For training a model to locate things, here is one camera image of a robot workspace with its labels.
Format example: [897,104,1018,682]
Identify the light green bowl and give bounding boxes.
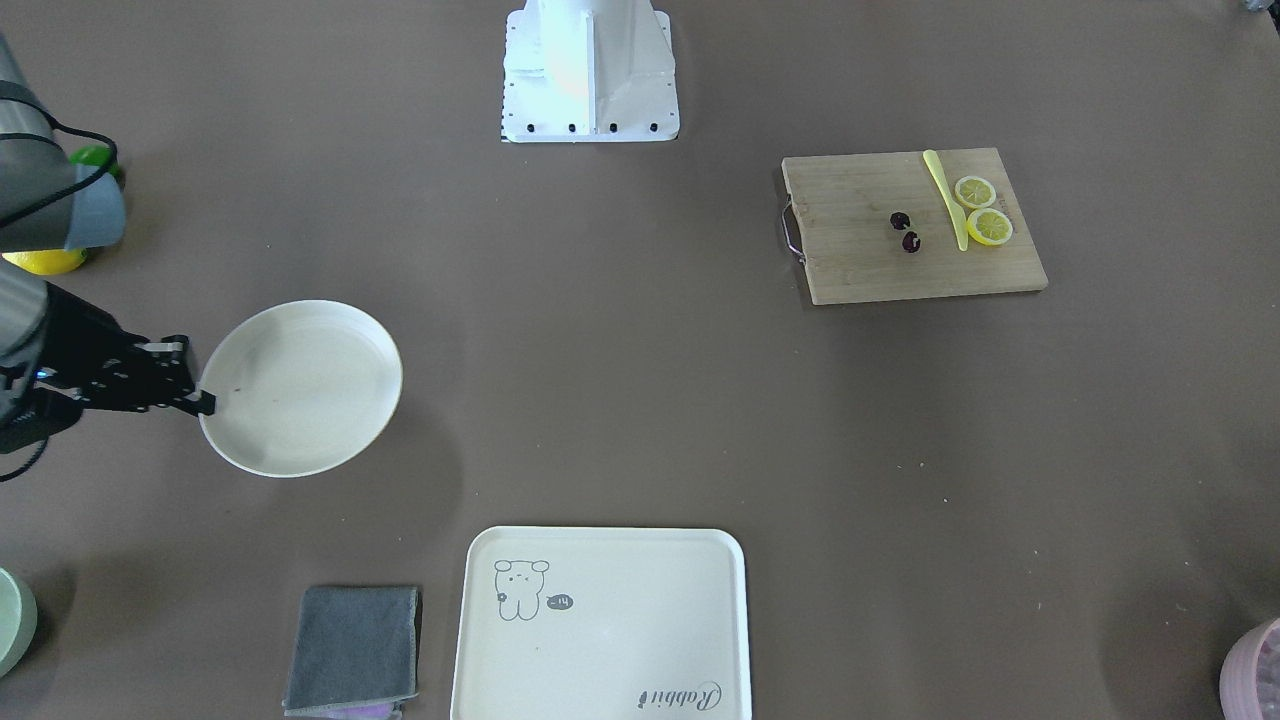
[1,568,38,678]

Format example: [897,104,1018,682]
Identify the grey folded cloth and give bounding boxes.
[282,585,420,719]

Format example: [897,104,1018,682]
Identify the lemon slice lower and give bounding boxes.
[966,208,1015,247]

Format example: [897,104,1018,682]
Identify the cream round plate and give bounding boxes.
[200,299,404,478]

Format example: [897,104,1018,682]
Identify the white pedestal column base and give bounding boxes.
[500,1,681,143]

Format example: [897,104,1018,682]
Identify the cream rectangular tray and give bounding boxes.
[451,527,753,719]

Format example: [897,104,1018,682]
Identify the yellow plastic knife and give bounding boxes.
[922,149,969,252]

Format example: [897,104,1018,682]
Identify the wooden cutting board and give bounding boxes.
[781,147,1050,306]

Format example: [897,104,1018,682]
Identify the yellow lemon near lime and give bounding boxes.
[3,249,90,275]

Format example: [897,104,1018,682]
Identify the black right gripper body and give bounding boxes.
[38,284,196,413]

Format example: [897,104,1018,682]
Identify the lemon slice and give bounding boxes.
[966,208,1015,247]
[954,176,998,211]

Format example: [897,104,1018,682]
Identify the lemon slice upper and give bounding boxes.
[954,176,998,211]

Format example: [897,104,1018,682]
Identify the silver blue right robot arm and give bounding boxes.
[1,44,218,464]

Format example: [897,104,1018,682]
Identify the green lime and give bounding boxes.
[68,145,124,184]

